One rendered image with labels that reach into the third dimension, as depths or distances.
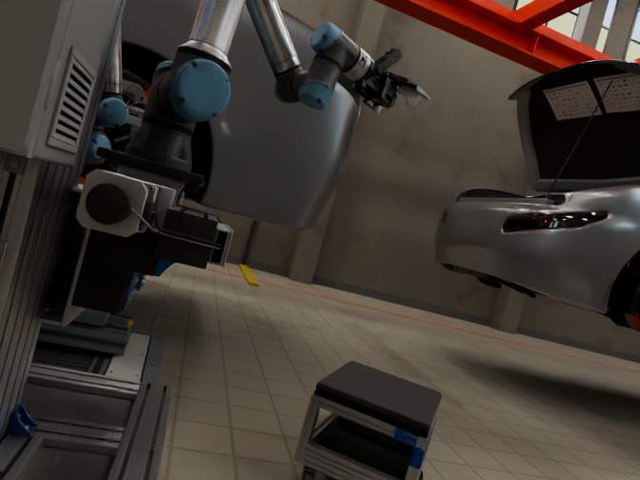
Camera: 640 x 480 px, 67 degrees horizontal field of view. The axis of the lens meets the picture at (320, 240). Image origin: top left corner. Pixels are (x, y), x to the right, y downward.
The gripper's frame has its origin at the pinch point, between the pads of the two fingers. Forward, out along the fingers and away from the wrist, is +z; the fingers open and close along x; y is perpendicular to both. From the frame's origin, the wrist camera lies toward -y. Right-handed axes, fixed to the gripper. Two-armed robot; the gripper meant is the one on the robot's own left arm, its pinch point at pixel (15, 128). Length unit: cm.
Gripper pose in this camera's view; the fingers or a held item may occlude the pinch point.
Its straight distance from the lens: 180.8
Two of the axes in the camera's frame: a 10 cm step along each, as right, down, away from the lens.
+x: 3.3, 0.4, 9.4
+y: -1.8, 9.8, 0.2
